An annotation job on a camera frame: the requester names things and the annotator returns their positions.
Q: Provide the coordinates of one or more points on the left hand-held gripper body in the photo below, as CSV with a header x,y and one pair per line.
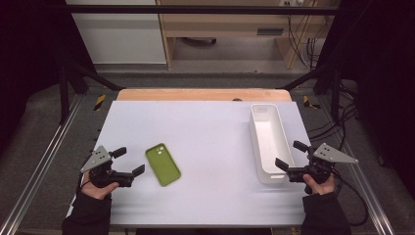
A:
x,y
101,160

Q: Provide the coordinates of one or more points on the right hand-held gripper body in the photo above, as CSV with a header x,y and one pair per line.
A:
x,y
328,155

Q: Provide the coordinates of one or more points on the white plastic bin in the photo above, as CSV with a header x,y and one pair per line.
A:
x,y
270,143

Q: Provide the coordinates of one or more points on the green phone case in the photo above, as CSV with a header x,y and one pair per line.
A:
x,y
162,164

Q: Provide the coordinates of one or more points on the person's left hand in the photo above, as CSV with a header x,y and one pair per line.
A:
x,y
98,192

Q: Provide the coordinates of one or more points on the person's right hand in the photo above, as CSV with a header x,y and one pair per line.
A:
x,y
321,188

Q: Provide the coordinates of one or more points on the yellow black tape marker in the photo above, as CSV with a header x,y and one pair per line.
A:
x,y
307,102
100,102

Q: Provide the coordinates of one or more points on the white table cover sheet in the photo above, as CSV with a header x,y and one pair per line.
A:
x,y
208,147

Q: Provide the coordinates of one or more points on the wooden table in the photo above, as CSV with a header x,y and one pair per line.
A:
x,y
195,94

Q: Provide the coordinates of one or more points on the white cabinet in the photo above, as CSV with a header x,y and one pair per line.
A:
x,y
120,36

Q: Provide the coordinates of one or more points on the wooden desk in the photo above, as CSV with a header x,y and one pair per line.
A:
x,y
225,24

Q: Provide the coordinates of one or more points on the aluminium rail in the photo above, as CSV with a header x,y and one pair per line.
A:
x,y
368,192
39,166

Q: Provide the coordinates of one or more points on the black horizontal frame bar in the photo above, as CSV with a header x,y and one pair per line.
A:
x,y
195,9

